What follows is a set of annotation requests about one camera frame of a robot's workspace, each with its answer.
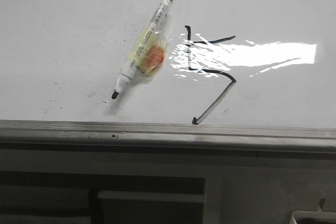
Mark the grey cabinet under whiteboard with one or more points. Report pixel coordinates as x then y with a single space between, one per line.
127 187

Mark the white marker tray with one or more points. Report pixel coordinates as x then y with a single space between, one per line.
318 216

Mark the white whiteboard with aluminium frame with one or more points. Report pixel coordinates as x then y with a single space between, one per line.
236 74

